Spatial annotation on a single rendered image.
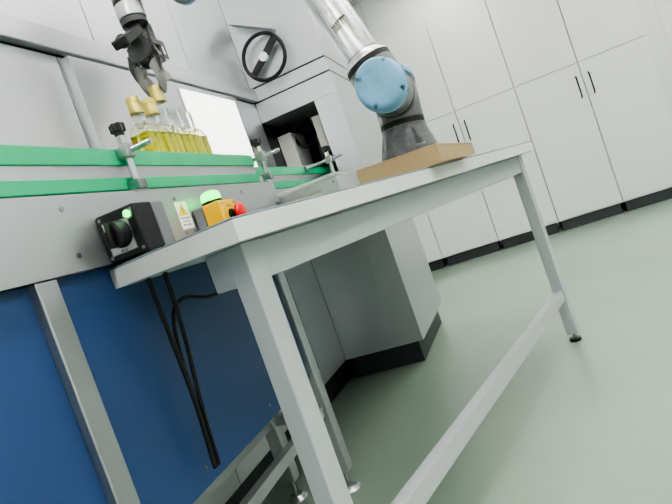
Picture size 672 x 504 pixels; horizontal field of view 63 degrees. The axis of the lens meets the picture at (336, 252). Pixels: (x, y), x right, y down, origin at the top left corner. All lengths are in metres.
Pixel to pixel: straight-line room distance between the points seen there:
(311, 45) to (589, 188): 3.20
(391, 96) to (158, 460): 0.87
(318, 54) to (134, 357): 1.79
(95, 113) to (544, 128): 4.09
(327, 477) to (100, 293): 0.46
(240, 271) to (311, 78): 1.76
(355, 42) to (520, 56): 3.87
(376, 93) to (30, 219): 0.77
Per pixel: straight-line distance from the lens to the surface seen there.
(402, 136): 1.41
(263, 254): 0.84
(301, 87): 2.51
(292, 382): 0.83
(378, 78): 1.30
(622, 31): 5.25
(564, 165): 5.10
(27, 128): 1.44
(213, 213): 1.18
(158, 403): 1.01
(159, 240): 0.95
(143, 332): 1.02
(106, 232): 0.92
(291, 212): 0.85
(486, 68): 5.15
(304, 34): 2.54
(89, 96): 1.59
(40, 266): 0.88
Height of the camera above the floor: 0.69
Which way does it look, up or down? 2 degrees down
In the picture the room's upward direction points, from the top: 19 degrees counter-clockwise
